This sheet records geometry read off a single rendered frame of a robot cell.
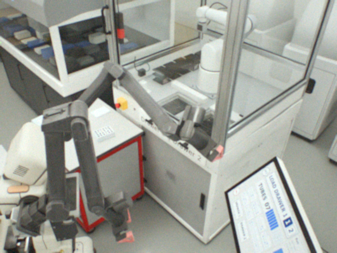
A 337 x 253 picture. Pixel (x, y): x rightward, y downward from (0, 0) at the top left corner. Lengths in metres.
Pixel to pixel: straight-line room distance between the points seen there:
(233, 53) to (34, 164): 0.92
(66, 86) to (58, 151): 1.60
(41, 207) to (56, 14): 1.50
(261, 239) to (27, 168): 0.91
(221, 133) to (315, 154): 1.96
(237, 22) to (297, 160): 2.19
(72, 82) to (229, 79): 1.44
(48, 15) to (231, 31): 1.34
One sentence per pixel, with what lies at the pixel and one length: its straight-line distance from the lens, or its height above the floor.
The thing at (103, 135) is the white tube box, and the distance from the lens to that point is 2.13.
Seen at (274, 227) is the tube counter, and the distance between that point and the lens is 1.30.
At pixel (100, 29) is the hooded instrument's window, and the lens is 2.57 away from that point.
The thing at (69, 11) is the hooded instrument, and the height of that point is 1.44.
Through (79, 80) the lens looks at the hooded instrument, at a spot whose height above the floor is 0.90.
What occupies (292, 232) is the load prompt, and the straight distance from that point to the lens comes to 1.24.
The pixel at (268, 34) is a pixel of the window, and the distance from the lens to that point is 1.63.
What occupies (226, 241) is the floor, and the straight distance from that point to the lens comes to 2.55.
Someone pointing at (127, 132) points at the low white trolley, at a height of 0.76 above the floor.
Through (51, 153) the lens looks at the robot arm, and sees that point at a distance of 0.99.
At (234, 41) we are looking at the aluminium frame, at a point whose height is 1.60.
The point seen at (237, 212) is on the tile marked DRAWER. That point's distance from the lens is 1.44.
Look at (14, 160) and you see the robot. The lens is 1.22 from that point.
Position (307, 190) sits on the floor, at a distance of 3.09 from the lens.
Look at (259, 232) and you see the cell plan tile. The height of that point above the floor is 1.06.
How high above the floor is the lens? 2.12
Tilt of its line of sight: 38 degrees down
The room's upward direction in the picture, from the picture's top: 1 degrees clockwise
